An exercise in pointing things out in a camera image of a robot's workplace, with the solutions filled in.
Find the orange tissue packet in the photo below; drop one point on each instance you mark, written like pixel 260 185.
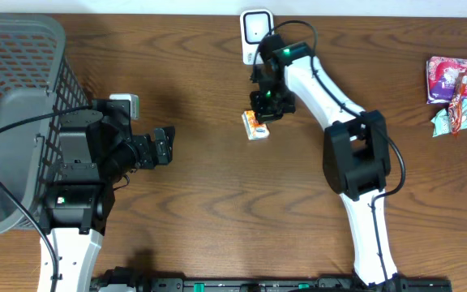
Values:
pixel 254 130

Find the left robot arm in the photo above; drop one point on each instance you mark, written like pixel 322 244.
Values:
pixel 75 208

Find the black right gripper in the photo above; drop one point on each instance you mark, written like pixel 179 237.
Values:
pixel 264 115

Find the purple red tissue pack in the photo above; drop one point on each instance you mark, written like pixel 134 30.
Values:
pixel 441 76

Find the grey plastic mesh basket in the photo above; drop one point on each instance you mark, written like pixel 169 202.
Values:
pixel 35 79

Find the white barcode scanner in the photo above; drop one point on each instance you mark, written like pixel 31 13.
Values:
pixel 255 24

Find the teal snack wrapper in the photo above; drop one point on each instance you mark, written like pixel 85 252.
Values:
pixel 442 123

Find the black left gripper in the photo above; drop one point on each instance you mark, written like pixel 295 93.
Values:
pixel 152 149

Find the brown snack bar wrapper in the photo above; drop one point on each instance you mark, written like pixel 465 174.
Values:
pixel 455 105

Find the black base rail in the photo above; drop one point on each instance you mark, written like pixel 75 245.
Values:
pixel 329 283

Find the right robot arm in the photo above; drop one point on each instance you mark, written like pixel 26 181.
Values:
pixel 356 160

